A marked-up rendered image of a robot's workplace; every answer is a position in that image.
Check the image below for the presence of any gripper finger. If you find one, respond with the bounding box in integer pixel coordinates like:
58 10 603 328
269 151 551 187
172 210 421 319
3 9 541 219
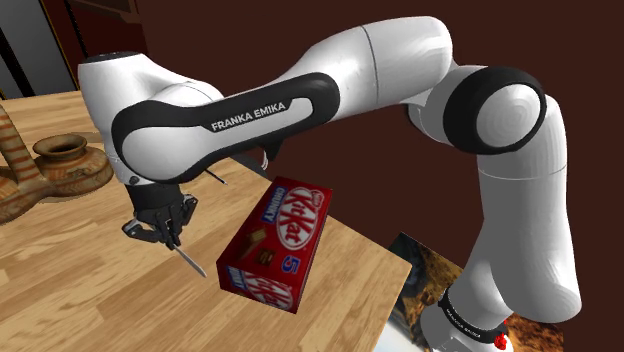
121 218 165 244
163 193 199 252

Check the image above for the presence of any thin silver utensil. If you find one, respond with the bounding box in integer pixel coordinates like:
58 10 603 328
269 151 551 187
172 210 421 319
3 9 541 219
167 220 209 280

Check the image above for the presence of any thin dark stick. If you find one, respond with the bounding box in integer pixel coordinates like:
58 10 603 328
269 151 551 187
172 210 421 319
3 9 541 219
204 168 229 187

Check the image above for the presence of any brown clay pot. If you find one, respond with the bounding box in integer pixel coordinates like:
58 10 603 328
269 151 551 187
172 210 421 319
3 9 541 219
31 133 116 199

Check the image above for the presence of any wooden table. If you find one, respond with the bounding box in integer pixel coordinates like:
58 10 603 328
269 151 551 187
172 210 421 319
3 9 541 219
0 89 414 352

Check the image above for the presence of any red chocolate bar box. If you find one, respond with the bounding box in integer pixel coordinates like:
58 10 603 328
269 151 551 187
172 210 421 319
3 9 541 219
215 175 334 315

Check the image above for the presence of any patterned robot stand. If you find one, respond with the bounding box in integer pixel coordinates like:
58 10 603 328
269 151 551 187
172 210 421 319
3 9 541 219
383 230 567 352

